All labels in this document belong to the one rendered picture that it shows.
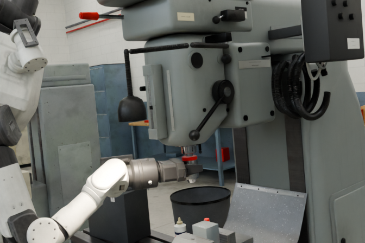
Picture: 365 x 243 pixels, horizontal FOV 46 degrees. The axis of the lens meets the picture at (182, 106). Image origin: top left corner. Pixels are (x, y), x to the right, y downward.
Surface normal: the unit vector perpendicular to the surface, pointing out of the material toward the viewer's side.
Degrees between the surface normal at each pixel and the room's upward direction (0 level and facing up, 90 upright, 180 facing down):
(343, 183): 89
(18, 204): 77
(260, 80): 90
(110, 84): 90
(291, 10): 90
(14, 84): 58
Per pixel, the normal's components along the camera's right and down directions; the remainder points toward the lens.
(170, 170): 0.28, 0.03
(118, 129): 0.65, -0.02
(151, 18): -0.75, 0.10
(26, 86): 0.60, -0.55
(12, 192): 0.56, -0.23
